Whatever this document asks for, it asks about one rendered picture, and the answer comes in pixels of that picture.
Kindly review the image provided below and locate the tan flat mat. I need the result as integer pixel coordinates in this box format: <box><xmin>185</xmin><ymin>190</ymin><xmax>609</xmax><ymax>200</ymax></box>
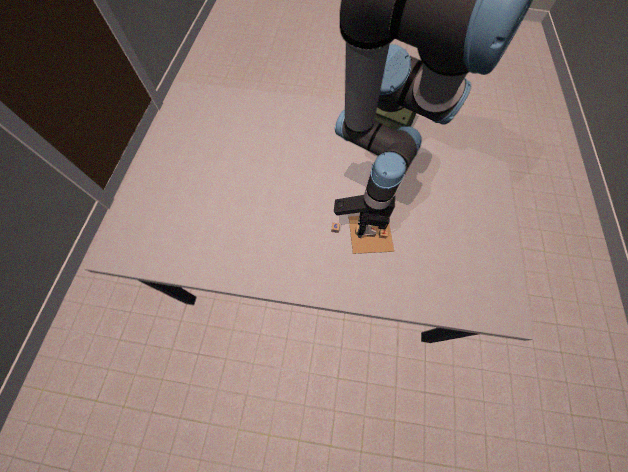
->
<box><xmin>349</xmin><ymin>216</ymin><xmax>394</xmax><ymax>254</ymax></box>

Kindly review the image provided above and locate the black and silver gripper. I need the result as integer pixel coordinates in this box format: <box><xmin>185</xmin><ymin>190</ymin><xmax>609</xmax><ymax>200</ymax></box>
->
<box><xmin>357</xmin><ymin>196</ymin><xmax>395</xmax><ymax>238</ymax></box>

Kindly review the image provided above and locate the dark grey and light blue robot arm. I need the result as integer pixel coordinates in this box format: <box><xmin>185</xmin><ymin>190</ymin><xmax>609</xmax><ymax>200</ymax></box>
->
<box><xmin>334</xmin><ymin>0</ymin><xmax>533</xmax><ymax>216</ymax></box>

